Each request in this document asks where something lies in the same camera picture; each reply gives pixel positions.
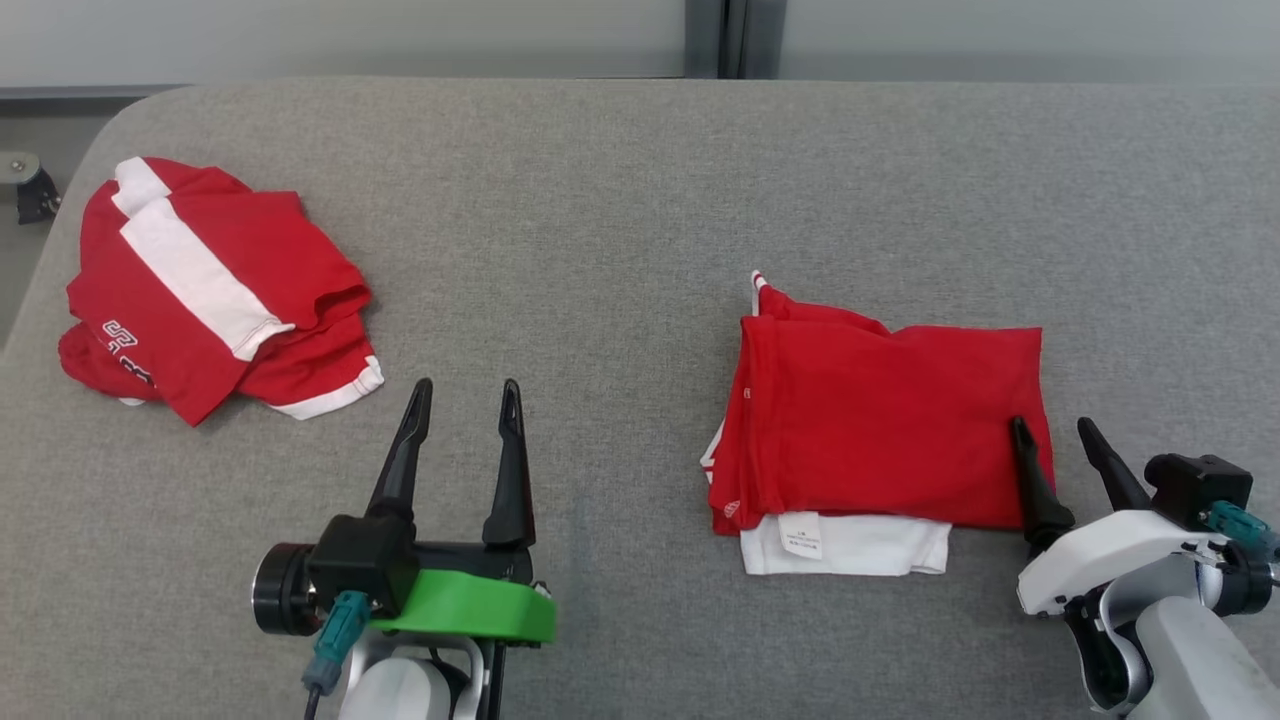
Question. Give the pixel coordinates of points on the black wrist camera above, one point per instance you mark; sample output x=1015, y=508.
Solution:
x=360, y=560
x=1195, y=485

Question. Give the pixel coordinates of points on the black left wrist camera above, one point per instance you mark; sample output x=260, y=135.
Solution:
x=360, y=560

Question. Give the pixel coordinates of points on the black caster metal bracket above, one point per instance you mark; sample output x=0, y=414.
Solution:
x=35, y=195

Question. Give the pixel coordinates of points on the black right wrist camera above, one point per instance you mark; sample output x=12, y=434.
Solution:
x=1195, y=485

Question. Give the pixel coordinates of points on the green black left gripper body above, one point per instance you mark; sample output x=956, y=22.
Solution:
x=470, y=605

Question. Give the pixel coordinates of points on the grey wall partition post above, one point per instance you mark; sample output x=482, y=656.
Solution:
x=705, y=40

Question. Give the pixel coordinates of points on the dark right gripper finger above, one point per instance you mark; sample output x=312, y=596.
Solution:
x=1120, y=485
x=1040, y=505

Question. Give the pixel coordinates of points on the red white t-shirt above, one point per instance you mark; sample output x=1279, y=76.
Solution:
x=880, y=420

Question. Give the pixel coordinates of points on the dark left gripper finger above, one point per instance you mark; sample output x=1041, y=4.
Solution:
x=512, y=500
x=400, y=480

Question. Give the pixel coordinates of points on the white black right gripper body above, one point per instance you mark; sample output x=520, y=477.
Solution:
x=1100, y=560

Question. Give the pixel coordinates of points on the red shorts white stripe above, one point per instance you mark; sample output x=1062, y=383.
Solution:
x=180, y=300

